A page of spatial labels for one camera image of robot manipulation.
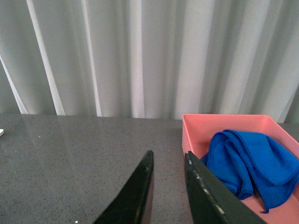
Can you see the pink plastic bin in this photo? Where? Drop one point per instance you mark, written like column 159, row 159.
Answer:
column 198, row 129

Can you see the white pleated curtain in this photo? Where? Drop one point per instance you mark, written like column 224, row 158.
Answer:
column 150, row 58

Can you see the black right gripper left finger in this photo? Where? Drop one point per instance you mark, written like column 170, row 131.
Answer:
column 133, row 204

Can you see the blue microfiber cloth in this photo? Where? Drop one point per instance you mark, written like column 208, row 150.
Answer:
column 249, row 161

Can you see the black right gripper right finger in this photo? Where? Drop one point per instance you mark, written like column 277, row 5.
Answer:
column 209, row 199

